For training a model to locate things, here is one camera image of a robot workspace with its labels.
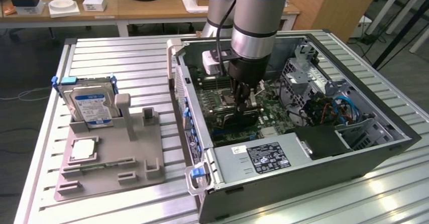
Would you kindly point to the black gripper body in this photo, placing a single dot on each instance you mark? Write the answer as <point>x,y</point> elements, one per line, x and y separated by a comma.
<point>247,70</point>

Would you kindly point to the NVIDIA Quadro graphics card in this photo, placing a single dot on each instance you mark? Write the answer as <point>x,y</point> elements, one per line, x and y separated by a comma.
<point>245,123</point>

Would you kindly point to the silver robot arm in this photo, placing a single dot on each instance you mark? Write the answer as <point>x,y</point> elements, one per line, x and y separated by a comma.
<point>254,20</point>

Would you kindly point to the CPU socket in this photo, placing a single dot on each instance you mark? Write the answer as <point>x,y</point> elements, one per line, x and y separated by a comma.
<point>225,98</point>

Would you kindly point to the metal socket cover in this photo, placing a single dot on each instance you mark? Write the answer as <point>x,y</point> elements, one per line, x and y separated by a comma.
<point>255,97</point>

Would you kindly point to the green Dell motherboard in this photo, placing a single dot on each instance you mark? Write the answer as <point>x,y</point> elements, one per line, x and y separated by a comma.
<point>267,118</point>

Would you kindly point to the silver chipset heatsink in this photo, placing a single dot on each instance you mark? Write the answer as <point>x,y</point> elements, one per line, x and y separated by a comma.
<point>269,132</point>

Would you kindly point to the metal disk bay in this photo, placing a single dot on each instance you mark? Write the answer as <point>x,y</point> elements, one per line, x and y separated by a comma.
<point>301,70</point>
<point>369,133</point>

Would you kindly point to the grey power supply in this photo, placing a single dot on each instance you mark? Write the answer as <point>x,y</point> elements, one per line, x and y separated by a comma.
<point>234,163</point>

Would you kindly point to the black plastic shroud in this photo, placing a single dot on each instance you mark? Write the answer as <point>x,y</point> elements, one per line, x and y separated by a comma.
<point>321,141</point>

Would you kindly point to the white papers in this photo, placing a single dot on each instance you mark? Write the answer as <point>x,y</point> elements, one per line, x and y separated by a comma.
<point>192,6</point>

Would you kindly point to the blue release latch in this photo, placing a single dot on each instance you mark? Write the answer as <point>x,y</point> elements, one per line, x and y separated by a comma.
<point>195,173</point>

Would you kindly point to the wooden cabinet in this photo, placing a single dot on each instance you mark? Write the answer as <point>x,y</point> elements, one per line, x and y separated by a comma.
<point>334,8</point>

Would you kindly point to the open PC case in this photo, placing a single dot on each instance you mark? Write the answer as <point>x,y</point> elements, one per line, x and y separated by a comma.
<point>301,183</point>

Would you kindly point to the wooden desk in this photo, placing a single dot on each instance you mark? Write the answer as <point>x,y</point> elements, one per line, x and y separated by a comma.
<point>151,10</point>
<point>67,20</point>

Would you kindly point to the hard disk blue carrier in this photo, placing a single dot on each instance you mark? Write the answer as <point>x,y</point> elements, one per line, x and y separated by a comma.
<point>90,106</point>

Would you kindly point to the grey parts rack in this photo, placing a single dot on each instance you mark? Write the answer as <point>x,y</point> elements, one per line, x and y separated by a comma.
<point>110,153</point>

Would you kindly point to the green RAM stick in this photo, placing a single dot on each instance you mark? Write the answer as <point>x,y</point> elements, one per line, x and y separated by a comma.
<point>96,166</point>

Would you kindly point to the silver CPU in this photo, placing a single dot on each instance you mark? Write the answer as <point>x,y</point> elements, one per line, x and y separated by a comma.
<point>83,150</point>

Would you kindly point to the small white box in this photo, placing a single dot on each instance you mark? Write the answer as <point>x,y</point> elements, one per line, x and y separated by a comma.
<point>94,4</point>

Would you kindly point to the white round dish box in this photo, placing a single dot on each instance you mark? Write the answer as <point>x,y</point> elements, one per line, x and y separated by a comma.
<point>63,8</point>

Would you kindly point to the white box dark lid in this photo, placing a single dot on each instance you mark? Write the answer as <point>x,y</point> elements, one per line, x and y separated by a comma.
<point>27,6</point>

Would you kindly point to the orange object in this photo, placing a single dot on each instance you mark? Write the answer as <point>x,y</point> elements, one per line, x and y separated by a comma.
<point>8,10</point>

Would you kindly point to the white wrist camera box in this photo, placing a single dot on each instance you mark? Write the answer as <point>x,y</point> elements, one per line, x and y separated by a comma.
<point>212,63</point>

